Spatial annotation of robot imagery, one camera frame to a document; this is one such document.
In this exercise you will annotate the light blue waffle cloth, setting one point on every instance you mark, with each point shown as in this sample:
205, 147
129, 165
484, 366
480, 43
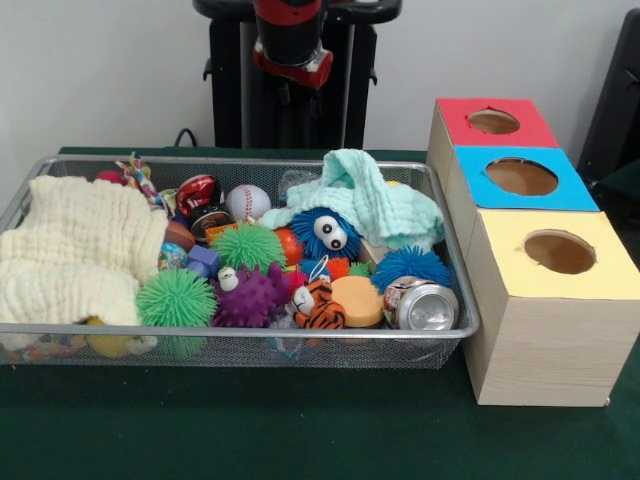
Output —
390, 205

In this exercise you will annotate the white baseball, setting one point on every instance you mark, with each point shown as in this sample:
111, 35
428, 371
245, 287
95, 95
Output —
247, 202

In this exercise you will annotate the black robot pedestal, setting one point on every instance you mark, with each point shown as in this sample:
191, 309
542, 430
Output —
230, 100

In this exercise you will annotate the blue spiky ball with eyes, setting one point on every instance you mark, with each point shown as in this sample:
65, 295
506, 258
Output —
305, 230

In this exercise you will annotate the purple spiky toy with eyes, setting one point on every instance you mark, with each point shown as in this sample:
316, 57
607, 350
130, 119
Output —
250, 302

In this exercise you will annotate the green spiky toy with eyes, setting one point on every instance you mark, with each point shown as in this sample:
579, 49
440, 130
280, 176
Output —
249, 247

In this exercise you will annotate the crushed silver drink can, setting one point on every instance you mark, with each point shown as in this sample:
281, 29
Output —
425, 307

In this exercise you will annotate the red and silver drink can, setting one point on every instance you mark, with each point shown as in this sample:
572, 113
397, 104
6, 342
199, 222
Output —
210, 220

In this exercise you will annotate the tiger plush toy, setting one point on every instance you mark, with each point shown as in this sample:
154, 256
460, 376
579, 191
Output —
320, 311

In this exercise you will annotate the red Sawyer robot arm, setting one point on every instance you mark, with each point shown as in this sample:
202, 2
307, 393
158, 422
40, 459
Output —
287, 35

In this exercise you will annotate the black stand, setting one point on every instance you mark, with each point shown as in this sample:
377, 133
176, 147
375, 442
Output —
615, 100

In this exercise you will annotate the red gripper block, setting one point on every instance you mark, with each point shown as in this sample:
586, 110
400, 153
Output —
300, 76

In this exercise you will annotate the dark green table cloth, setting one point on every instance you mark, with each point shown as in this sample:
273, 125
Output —
300, 430

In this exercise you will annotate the green spiky rubber ball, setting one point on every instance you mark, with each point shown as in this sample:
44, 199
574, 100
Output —
176, 299

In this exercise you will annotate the cream waffle cloth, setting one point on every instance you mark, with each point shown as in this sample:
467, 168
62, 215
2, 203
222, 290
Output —
75, 240

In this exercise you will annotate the blue spiky rubber ball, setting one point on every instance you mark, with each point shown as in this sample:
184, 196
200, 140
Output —
410, 267

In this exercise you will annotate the wooden box with three holes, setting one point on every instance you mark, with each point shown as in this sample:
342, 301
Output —
550, 350

